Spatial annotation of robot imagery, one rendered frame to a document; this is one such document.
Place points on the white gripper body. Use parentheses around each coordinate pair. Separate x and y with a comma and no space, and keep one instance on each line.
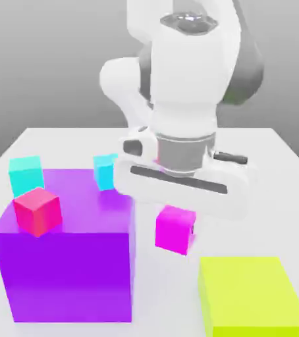
(207,200)

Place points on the small magenta cube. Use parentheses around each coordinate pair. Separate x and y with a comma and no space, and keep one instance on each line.
(173,231)

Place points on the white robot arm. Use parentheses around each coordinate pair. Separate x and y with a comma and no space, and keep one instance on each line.
(186,79)

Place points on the small cyan cube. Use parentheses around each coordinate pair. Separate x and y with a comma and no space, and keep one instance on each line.
(104,172)

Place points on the small red cube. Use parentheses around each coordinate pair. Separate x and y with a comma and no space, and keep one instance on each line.
(37,210)

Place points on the small turquoise cube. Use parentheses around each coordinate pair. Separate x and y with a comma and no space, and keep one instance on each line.
(25,172)

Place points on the large yellow box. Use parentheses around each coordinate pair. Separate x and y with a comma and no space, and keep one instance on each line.
(249,297)

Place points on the large purple box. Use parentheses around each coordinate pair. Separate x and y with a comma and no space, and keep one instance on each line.
(67,263)

